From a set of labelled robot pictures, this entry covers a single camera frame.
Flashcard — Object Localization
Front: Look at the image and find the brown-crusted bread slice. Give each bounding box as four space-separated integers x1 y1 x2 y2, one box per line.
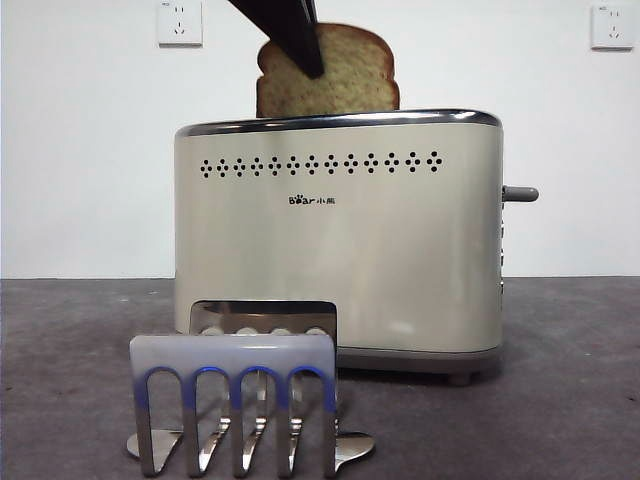
255 22 401 120

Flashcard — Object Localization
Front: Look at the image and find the grey toaster lever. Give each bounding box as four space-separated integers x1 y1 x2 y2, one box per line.
502 184 541 203

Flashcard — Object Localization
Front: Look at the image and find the cream toaster with steel top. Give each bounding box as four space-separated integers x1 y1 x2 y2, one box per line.
173 107 504 386

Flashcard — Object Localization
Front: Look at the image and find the steel toast rack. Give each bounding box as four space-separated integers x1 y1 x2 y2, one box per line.
125 299 376 479

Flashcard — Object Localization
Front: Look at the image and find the white wall socket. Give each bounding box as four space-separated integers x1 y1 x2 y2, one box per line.
590 4 636 52
158 0 204 49

